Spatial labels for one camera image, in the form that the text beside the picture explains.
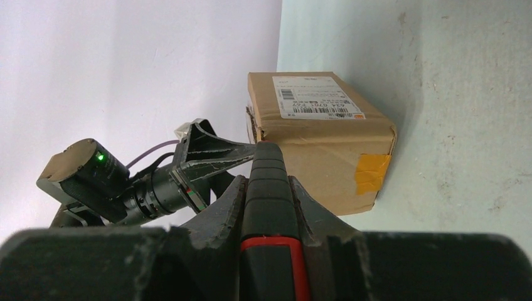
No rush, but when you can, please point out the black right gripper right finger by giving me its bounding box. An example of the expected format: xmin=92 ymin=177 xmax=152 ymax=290
xmin=289 ymin=177 xmax=531 ymax=300

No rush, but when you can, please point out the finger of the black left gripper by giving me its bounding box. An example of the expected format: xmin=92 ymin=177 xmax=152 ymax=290
xmin=206 ymin=171 xmax=235 ymax=202
xmin=178 ymin=119 xmax=257 ymax=183

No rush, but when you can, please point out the red black utility knife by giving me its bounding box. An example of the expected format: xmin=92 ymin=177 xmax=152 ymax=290
xmin=239 ymin=142 xmax=311 ymax=300

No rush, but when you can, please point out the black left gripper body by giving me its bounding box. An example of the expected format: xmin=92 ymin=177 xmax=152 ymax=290
xmin=170 ymin=141 xmax=208 ymax=214

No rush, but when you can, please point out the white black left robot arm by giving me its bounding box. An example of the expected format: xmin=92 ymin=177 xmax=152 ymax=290
xmin=36 ymin=119 xmax=256 ymax=227

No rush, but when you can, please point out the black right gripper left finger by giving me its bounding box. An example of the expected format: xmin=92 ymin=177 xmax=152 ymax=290
xmin=1 ymin=176 xmax=247 ymax=300

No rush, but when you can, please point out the brown cardboard express box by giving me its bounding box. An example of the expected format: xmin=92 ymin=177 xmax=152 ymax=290
xmin=247 ymin=71 xmax=397 ymax=216

